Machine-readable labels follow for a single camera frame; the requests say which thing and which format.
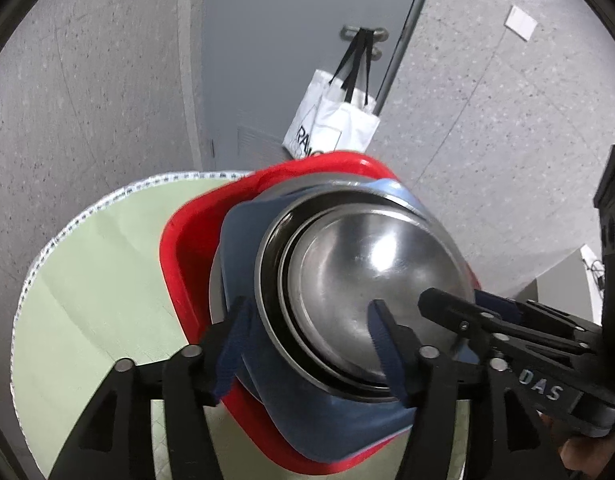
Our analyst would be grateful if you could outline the light blue plastic plate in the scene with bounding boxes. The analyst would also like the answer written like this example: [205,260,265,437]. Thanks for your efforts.
[239,179,465,463]

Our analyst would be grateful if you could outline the small steel bowl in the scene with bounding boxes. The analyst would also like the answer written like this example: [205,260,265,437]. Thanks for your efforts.
[278,204,475,391]

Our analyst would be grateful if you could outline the round table with green cloth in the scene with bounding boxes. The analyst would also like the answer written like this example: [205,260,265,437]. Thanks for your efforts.
[9,169,471,480]

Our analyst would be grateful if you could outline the person right hand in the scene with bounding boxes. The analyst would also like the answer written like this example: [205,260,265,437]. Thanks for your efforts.
[539,413,615,479]

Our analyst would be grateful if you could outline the white box with cables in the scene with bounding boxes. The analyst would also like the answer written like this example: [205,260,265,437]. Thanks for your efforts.
[535,245,605,325]

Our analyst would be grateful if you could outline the grey door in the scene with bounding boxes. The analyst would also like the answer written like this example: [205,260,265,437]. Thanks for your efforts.
[198,0,425,170]

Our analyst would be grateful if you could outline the white wall switch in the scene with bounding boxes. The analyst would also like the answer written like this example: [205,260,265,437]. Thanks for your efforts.
[505,6,537,42]

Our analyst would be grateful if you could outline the red plastic basin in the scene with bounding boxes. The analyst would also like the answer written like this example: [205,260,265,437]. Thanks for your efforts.
[157,149,481,476]

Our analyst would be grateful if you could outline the white tote bag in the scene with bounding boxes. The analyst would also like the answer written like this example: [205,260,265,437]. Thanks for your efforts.
[282,28,380,159]

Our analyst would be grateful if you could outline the metal door handle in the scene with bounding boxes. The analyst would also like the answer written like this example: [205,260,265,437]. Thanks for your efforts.
[340,25,390,61]

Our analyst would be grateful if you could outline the large steel bowl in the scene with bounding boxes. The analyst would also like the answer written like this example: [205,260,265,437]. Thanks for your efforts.
[210,174,385,323]

